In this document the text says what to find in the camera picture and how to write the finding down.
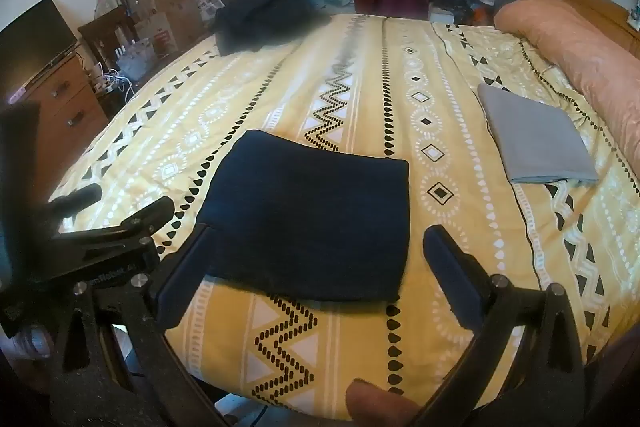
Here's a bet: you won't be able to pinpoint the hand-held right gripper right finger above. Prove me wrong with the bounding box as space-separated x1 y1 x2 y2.
410 224 587 427

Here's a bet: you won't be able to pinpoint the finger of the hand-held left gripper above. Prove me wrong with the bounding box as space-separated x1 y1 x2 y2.
55 196 176 239
47 183 104 220

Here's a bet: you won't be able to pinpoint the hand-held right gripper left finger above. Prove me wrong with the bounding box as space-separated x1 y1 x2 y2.
50 223 226 427

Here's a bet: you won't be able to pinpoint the navy blue pants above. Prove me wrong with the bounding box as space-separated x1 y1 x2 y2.
195 129 412 304

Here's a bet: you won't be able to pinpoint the person's right hand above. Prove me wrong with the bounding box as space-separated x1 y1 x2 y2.
347 379 418 427

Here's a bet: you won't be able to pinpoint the wooden dresser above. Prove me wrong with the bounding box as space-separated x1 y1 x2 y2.
7 56 109 190

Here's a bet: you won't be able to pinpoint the grey folded cloth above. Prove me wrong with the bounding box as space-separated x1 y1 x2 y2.
477 83 601 185

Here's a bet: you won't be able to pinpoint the black television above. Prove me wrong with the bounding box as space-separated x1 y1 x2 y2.
0 0 79 88

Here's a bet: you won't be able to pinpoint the dark wooden chair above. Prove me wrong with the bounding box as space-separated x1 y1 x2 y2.
77 4 147 80

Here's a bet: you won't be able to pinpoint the yellow patterned bed sheet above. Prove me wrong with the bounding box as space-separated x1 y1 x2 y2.
47 12 640 410

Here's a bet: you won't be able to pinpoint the stack of cardboard boxes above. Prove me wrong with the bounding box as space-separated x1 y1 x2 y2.
120 0 213 58

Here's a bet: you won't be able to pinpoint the dark clothes heap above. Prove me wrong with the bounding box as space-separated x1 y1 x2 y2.
214 0 332 56

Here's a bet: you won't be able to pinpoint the long pink pillow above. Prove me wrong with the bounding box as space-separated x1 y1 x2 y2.
494 0 640 188

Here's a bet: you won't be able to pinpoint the wooden headboard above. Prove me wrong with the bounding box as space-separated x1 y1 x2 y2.
557 0 640 58

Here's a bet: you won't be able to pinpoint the white power strip with cables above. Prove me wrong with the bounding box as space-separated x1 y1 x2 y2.
89 64 137 100

